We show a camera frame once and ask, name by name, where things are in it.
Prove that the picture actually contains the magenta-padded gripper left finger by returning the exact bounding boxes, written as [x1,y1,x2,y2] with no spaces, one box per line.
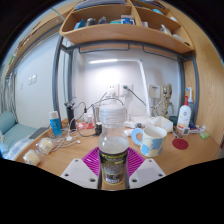
[60,146,102,190]

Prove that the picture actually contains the clear plastic drink bottle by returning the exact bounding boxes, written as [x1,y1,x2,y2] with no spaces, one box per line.
[97,104,130,186]

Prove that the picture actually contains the pink and white packet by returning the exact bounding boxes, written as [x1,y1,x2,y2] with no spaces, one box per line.
[196,125,208,134]

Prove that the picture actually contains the grey metal desk frame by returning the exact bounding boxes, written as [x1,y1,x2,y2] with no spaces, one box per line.
[51,34,201,128]

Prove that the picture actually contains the small green container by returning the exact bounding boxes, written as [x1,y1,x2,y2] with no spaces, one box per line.
[199,131,211,140]

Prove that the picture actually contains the black electric shaver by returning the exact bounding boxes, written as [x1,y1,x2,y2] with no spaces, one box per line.
[64,101,77,131]

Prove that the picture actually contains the flat round red coaster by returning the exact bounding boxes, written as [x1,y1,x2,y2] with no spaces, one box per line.
[171,137,189,151]

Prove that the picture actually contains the blue and white tube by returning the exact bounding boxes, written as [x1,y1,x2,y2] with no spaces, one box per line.
[48,110,63,138]

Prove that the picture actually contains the white wall socket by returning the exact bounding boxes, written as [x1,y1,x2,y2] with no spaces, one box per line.
[119,83,133,97]
[106,84,119,98]

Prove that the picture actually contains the white pump bottle red top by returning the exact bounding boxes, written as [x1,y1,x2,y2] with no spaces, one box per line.
[176,95,192,131]

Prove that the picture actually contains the white wall box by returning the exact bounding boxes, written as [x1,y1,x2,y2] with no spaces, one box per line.
[148,84,161,99]

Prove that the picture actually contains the wooden shelf unit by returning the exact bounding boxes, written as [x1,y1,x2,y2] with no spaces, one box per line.
[59,0,196,54]

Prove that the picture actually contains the brown tree creature figurine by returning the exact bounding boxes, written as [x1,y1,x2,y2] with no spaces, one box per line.
[153,83,175,119]

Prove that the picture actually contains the teal bed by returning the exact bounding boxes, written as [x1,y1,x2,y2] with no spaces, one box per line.
[0,110,51,161]

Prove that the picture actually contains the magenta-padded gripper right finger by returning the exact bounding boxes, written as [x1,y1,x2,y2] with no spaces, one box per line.
[124,146,167,190]

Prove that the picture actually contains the white mug with blue print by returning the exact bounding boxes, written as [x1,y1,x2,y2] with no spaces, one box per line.
[131,125,168,158]

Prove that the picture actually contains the long wooden wall shelf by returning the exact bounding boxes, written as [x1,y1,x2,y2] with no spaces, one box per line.
[4,13,64,78]

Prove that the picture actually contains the white crumpled bag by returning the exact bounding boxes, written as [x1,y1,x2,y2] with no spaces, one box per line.
[145,115,174,133]

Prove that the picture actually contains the wrapped pale round bun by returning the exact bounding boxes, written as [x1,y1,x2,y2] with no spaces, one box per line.
[37,137,56,155]
[22,149,43,167]

